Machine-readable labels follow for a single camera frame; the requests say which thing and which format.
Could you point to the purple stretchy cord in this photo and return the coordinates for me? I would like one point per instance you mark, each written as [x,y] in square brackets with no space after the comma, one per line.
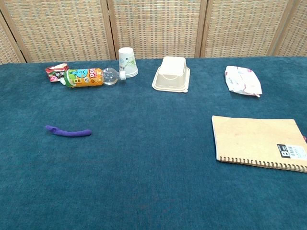
[69,133]

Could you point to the beige takeout food container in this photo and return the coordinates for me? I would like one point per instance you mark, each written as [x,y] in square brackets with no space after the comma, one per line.
[171,79]

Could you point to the teal felt table cover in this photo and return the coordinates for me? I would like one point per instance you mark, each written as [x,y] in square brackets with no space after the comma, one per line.
[144,167]

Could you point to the white floral paper cup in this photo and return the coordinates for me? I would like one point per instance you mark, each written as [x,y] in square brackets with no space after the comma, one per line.
[127,60]

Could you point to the orange label plastic bottle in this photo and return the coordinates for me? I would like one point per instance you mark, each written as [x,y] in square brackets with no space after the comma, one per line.
[86,77]

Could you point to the woven wicker folding screen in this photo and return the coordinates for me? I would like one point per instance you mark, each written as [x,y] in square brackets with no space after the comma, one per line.
[153,24]

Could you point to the white tissue pack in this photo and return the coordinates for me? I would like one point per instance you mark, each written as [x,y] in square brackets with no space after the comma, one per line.
[242,80]

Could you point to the kraft spiral notebook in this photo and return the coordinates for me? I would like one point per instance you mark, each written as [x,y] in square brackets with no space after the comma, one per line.
[251,139]

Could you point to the red snack pouch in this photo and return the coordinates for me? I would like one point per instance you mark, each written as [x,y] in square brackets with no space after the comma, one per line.
[54,73]

